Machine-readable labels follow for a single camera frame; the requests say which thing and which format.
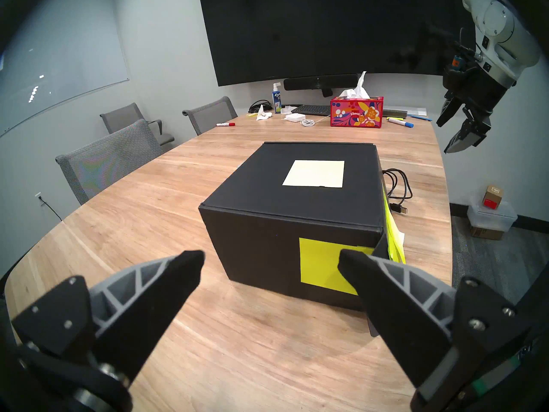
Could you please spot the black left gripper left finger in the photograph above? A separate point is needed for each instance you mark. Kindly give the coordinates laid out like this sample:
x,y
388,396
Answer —
x,y
141,304

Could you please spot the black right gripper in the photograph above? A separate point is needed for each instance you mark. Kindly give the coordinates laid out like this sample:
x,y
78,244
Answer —
x,y
480,93

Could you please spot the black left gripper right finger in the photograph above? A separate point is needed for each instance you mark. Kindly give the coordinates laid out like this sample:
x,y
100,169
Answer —
x,y
407,312

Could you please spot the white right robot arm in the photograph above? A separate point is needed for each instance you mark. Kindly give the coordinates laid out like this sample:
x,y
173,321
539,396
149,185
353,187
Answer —
x,y
502,29

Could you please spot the small brown cardboard box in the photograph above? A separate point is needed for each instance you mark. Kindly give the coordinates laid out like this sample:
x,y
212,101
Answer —
x,y
492,196

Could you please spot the colourful floral tissue box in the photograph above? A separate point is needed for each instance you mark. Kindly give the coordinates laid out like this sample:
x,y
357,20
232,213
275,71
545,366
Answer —
x,y
356,113

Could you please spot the flat brown cardboard box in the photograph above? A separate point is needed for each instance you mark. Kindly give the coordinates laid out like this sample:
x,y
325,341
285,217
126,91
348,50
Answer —
x,y
486,233

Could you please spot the black cardboard box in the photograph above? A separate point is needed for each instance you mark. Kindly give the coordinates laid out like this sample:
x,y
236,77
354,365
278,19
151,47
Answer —
x,y
257,231

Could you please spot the white paper sheet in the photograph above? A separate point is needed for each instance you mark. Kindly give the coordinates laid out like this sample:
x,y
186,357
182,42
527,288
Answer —
x,y
419,111

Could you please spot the blue capped white marker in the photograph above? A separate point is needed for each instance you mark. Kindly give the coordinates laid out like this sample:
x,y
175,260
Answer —
x,y
399,122

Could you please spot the black flat eraser block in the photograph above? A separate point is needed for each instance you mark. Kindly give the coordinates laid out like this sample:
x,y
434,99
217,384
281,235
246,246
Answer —
x,y
394,113

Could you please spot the clear plastic storage bin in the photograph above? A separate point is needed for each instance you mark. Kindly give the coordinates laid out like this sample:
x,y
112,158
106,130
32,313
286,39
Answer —
x,y
492,219

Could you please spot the grey ribbed mesh chair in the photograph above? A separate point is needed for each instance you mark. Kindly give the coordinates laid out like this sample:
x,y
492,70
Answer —
x,y
109,162

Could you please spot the black video conference bar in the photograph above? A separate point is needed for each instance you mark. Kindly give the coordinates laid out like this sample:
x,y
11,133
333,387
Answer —
x,y
317,83

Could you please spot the black keyboard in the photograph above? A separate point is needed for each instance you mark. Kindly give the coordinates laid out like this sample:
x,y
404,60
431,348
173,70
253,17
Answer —
x,y
311,110

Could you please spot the white sticky note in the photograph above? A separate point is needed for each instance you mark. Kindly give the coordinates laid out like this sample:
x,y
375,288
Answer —
x,y
314,174

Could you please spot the crumpled white tissue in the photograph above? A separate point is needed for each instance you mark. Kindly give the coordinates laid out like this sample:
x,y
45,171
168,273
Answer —
x,y
288,110
262,113

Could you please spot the whiteboard cleaner spray bottle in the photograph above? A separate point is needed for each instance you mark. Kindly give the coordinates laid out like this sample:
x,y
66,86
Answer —
x,y
276,101

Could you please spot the grey office chair with armrests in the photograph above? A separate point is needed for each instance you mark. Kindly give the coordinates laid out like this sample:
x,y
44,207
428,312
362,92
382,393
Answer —
x,y
127,118

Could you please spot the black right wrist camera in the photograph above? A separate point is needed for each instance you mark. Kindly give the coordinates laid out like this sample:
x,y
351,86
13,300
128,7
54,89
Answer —
x,y
451,78

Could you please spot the white wall outlet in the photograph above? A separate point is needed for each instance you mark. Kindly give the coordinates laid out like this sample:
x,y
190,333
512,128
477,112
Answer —
x,y
38,197

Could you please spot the large black wall screen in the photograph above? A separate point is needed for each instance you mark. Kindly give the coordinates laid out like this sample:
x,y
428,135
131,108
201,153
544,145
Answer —
x,y
321,29

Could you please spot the wall-mounted glass whiteboard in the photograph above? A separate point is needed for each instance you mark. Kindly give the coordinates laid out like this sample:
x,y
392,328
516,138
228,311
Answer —
x,y
64,59

